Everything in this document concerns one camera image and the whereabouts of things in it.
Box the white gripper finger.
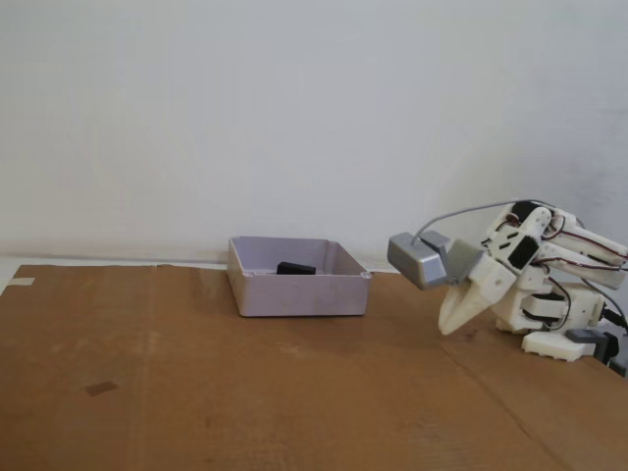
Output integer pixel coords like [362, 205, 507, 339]
[438, 288, 487, 337]
[444, 281, 472, 308]

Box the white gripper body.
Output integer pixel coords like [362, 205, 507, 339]
[465, 252, 518, 308]

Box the black rectangular block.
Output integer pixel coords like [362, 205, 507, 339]
[276, 261, 318, 276]

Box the grey plastic box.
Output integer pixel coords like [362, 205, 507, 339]
[227, 235, 373, 319]

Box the silver webcam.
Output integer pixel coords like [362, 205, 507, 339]
[387, 231, 450, 290]

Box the grey black table clamp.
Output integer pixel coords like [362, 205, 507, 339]
[564, 328, 628, 379]

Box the brown cardboard sheet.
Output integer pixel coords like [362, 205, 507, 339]
[0, 264, 628, 471]

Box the grey camera cable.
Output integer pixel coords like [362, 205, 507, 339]
[415, 198, 585, 242]

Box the black power cable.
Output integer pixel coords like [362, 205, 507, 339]
[601, 306, 628, 331]

